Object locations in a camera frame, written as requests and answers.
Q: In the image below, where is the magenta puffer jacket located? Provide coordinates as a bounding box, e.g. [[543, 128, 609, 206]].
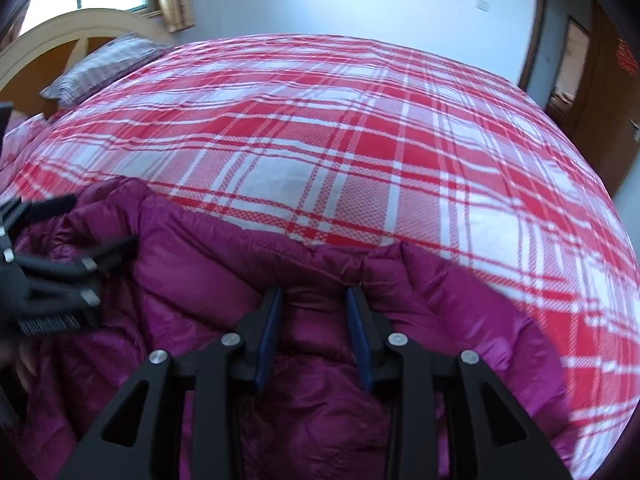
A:
[[12, 178, 577, 479]]

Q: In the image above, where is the beige wooden headboard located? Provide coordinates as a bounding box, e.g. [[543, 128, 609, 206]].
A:
[[1, 9, 174, 117]]

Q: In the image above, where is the striped pillow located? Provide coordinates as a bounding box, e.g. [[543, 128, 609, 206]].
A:
[[40, 34, 170, 108]]

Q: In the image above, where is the red white plaid bedsheet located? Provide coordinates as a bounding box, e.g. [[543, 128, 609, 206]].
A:
[[1, 35, 639, 479]]

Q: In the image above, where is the brown wooden door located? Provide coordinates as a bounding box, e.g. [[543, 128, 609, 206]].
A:
[[572, 4, 639, 195]]

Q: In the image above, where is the red double happiness sticker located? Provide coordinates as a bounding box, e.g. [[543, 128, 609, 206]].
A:
[[616, 38, 639, 77]]

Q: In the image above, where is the dark wooden door frame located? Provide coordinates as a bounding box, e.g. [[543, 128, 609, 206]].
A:
[[525, 0, 593, 125]]

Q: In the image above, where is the silver door handle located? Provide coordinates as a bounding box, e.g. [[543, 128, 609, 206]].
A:
[[629, 119, 640, 143]]

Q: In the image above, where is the white wall switch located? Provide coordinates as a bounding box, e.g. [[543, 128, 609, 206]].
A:
[[475, 0, 490, 12]]

